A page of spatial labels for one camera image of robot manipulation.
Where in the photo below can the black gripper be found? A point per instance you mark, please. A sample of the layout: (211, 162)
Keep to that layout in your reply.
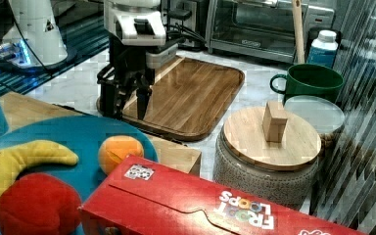
(127, 72)

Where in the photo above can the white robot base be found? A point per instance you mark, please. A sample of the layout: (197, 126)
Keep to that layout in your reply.
(34, 41)

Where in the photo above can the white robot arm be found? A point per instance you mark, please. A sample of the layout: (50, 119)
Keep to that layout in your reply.
(139, 23)

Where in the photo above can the wooden cutting board tray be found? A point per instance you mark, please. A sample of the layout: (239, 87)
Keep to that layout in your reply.
(189, 99)

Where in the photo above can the plush orange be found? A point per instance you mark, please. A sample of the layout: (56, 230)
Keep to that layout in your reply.
(115, 149)

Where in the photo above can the blue round plate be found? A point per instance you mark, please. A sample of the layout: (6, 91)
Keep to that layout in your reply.
(84, 136)

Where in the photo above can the red cereal box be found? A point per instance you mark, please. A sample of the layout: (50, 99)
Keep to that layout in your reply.
(141, 197)

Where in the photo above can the plush red apple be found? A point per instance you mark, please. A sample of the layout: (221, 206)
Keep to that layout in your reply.
(39, 204)

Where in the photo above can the stainless toaster oven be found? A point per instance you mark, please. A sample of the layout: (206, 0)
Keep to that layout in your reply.
(258, 28)

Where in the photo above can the plush banana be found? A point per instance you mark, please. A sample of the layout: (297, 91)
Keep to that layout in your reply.
(14, 160)

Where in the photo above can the grey jar with wooden lid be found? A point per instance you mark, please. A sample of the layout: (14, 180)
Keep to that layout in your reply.
(268, 152)

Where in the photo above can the green mug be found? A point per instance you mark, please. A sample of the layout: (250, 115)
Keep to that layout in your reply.
(310, 80)

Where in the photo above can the blue white-capped bottle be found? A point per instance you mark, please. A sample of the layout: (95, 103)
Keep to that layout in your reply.
(323, 49)

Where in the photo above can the clear-lidded glass jar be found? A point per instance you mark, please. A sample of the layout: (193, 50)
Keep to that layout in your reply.
(326, 118)

